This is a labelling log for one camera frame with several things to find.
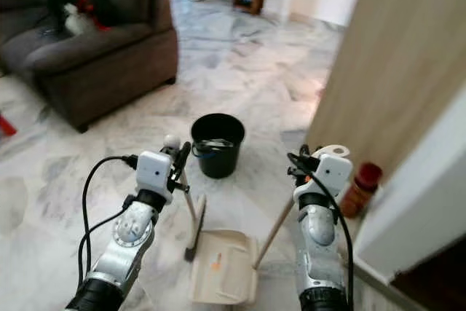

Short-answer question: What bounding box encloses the cream long-handled dustpan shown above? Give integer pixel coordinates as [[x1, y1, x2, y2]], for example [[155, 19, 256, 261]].
[[163, 134, 261, 306]]

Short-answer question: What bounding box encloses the black bucket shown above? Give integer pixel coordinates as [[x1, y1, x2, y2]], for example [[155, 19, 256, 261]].
[[191, 113, 246, 179]]

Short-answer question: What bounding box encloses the red and orange bottle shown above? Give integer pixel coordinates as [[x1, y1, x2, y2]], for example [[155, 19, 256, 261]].
[[341, 162, 384, 219]]

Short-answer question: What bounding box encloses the brown fabric sofa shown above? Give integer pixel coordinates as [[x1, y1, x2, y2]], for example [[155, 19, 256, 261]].
[[0, 0, 180, 133]]

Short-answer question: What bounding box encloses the light wooden door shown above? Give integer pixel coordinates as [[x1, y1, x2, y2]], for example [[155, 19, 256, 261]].
[[304, 0, 466, 181]]

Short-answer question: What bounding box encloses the red plastic stool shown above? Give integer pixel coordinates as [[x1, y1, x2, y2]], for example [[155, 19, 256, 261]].
[[0, 114, 17, 137]]

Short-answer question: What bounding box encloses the white and red toy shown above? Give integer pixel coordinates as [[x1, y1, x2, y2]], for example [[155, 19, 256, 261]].
[[63, 0, 114, 35]]

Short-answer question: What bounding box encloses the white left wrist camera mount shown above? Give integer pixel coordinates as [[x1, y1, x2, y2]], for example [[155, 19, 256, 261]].
[[135, 151, 175, 195]]

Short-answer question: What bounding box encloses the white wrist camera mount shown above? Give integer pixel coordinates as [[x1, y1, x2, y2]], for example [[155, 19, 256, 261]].
[[295, 152, 354, 206], [135, 151, 175, 195]]

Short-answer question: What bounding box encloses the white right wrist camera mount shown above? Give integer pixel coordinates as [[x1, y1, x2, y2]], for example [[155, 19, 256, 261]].
[[295, 152, 354, 206]]

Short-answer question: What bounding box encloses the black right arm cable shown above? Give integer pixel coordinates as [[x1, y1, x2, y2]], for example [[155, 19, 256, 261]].
[[288, 151, 358, 304]]

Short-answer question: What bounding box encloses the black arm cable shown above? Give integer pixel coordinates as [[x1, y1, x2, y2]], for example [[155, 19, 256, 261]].
[[78, 154, 143, 290], [288, 151, 358, 304]]

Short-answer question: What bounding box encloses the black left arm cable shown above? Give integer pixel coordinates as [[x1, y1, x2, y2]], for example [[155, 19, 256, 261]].
[[78, 154, 143, 290]]

